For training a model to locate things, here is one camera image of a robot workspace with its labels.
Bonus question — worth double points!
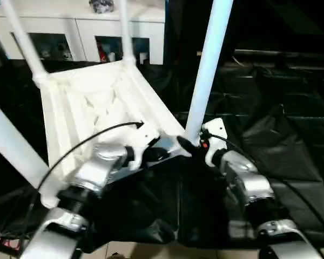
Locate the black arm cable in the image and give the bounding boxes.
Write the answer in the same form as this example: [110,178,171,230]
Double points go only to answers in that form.
[15,120,146,245]
[201,131,324,245]

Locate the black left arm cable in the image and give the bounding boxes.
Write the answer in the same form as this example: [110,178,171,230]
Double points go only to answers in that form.
[15,120,146,245]

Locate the black mat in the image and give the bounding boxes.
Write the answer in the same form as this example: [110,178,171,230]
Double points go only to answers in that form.
[0,58,324,254]

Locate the red floor cable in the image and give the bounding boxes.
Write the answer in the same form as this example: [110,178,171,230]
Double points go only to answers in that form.
[0,237,18,249]

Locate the dark cabinet with gold label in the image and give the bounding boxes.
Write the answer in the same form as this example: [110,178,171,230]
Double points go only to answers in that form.
[164,0,236,73]

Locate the blue white patterned jar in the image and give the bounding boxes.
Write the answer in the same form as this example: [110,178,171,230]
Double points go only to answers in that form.
[88,0,116,14]

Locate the red bottle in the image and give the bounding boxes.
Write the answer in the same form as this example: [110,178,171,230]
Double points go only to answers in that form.
[97,43,106,62]

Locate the white plastic table top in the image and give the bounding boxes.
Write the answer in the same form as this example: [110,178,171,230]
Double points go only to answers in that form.
[33,59,192,209]

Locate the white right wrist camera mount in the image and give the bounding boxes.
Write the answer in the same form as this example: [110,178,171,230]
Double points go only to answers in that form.
[200,117,230,167]

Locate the white glass door cabinet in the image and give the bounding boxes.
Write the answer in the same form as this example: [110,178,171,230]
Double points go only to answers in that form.
[0,0,166,66]

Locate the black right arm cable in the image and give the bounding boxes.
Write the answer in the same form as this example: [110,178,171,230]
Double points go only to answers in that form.
[201,131,324,245]

